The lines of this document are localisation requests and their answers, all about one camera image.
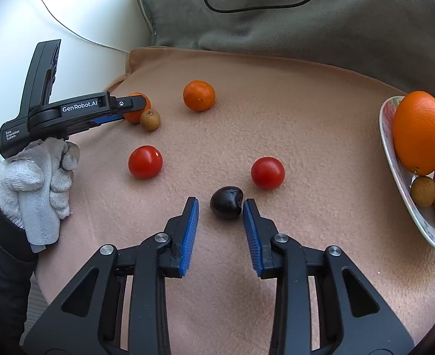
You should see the peach seat cover cloth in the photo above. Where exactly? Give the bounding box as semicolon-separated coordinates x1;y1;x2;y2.
36;47;435;354

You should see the small mandarin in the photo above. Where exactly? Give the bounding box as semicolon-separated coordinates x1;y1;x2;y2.
124;92;152;124
183;80;216;112

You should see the red cherry tomato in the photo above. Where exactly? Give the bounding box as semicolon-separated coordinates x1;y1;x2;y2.
128;145;163;180
251;156;285;190

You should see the large orange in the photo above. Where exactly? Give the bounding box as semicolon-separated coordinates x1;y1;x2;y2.
392;91;435;175

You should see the white cable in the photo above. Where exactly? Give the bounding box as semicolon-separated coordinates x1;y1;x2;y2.
21;0;130;55

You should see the white gloved left hand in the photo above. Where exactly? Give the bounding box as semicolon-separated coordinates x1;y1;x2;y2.
0;138;80;253

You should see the grey blanket on backrest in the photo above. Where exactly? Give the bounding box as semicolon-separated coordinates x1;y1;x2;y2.
141;0;435;95

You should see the brown longan on plate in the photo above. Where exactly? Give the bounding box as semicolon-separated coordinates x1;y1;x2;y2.
410;176;435;208

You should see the floral white plate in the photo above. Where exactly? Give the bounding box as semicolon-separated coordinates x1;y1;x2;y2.
379;95;435;248

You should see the dark cherry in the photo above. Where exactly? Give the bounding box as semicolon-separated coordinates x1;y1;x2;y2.
210;186;244;220

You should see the black left sleeve forearm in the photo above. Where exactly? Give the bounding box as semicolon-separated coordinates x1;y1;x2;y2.
0;208;38;354

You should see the brown longan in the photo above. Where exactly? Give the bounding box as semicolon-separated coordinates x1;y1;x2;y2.
140;108;161;131
410;176;435;208

